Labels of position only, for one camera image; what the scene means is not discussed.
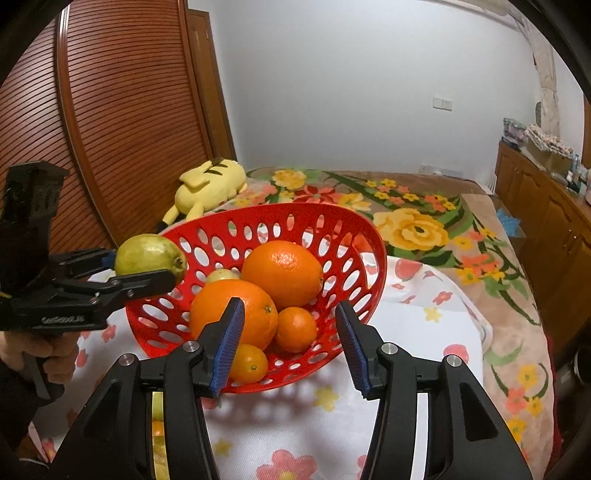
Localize red perforated plastic basket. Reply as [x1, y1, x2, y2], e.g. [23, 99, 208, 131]
[125, 203, 388, 394]

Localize clutter on cabinet top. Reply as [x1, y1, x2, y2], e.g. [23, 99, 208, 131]
[502, 117, 590, 200]

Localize wooden louvered wardrobe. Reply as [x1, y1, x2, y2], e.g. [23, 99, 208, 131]
[1, 1, 235, 253]

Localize white strawberry flower blanket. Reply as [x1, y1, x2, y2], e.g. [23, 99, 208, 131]
[29, 257, 493, 479]

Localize floral bed quilt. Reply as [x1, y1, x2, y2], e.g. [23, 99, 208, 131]
[226, 167, 560, 479]

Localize large orange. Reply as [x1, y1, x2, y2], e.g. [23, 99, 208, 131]
[189, 279, 277, 350]

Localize small green guava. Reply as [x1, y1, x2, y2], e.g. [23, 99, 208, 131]
[114, 234, 187, 285]

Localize yellow plush toy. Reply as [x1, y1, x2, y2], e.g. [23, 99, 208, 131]
[157, 157, 247, 232]

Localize orange inside basket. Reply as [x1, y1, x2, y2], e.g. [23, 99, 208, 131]
[240, 240, 324, 310]

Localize small orange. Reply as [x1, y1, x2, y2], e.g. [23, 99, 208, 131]
[229, 344, 269, 384]

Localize wooden side cabinet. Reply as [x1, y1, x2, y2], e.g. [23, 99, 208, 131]
[495, 141, 590, 358]

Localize person's left hand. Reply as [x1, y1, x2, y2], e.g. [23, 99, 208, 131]
[1, 331, 80, 384]

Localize small green apple back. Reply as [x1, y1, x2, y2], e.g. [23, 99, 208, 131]
[205, 268, 240, 284]

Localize white wall switch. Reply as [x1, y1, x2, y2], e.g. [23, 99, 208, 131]
[432, 97, 453, 112]

